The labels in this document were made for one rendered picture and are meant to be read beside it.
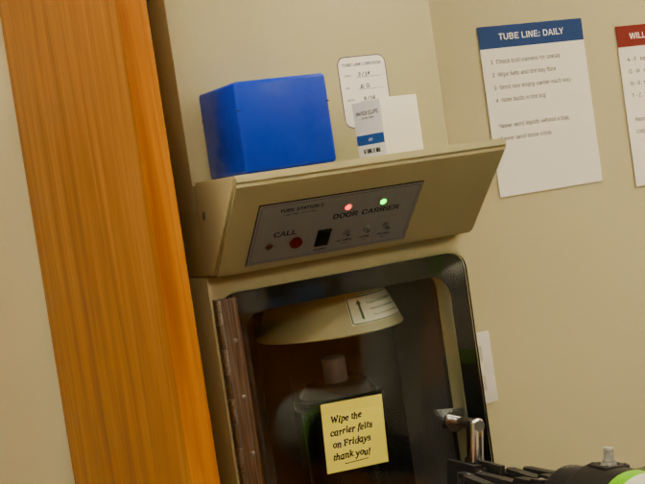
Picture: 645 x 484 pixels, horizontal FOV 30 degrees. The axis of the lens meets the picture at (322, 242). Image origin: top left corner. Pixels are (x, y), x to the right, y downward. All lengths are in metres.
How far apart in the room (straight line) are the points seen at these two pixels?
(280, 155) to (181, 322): 0.19
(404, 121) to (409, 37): 0.14
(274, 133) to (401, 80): 0.25
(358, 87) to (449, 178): 0.15
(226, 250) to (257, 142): 0.12
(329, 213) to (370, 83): 0.19
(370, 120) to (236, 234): 0.20
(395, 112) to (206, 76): 0.20
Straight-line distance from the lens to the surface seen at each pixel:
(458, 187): 1.32
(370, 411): 1.34
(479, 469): 1.33
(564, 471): 1.21
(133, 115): 1.16
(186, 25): 1.28
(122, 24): 1.17
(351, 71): 1.35
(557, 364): 2.03
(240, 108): 1.17
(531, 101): 2.01
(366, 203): 1.26
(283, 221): 1.22
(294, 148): 1.19
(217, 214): 1.21
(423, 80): 1.40
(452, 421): 1.39
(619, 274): 2.11
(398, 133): 1.28
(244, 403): 1.28
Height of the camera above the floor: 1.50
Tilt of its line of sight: 3 degrees down
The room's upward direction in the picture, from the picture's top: 8 degrees counter-clockwise
